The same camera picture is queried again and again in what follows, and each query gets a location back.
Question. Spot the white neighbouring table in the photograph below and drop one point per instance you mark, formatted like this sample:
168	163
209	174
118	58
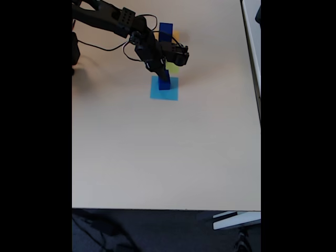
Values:
252	52

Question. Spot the light blue paper square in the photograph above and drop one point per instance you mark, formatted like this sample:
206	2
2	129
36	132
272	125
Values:
155	95

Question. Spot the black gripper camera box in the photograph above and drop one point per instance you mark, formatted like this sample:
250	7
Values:
178	55

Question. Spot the white table foot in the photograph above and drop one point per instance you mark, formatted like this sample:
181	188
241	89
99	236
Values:
236	221

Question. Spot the orange paper square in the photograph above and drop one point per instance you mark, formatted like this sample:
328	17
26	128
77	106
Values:
176	34

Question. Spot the medium blue cube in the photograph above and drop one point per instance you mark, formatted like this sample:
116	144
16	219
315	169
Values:
164	84

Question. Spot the large blue cube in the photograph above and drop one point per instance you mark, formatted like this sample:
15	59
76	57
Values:
166	31

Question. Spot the dark blue object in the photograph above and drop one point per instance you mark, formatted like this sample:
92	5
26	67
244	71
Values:
258	14

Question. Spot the green paper square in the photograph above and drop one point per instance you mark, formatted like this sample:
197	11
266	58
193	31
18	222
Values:
173	68

